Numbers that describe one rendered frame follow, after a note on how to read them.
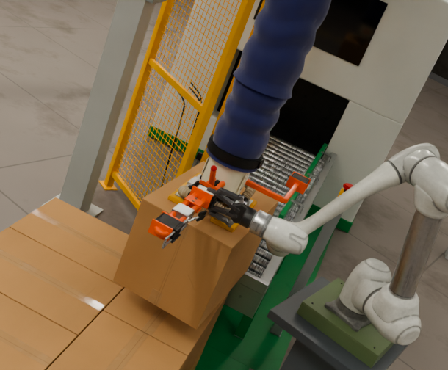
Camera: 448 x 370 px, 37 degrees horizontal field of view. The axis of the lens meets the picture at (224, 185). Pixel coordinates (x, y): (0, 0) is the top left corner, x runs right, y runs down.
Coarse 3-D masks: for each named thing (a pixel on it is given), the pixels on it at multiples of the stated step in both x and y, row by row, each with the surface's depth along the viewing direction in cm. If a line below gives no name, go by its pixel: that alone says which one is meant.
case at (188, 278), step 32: (160, 192) 263; (256, 192) 297; (192, 224) 250; (128, 256) 264; (160, 256) 258; (192, 256) 253; (224, 256) 248; (128, 288) 268; (160, 288) 262; (192, 288) 257; (224, 288) 275; (192, 320) 261
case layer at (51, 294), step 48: (0, 240) 287; (48, 240) 300; (96, 240) 314; (0, 288) 261; (48, 288) 271; (96, 288) 282; (0, 336) 239; (48, 336) 247; (96, 336) 257; (144, 336) 267; (192, 336) 278
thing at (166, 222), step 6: (162, 216) 214; (168, 216) 215; (156, 222) 210; (162, 222) 210; (168, 222) 212; (174, 222) 213; (180, 222) 215; (150, 228) 211; (162, 228) 210; (168, 228) 209; (156, 234) 211
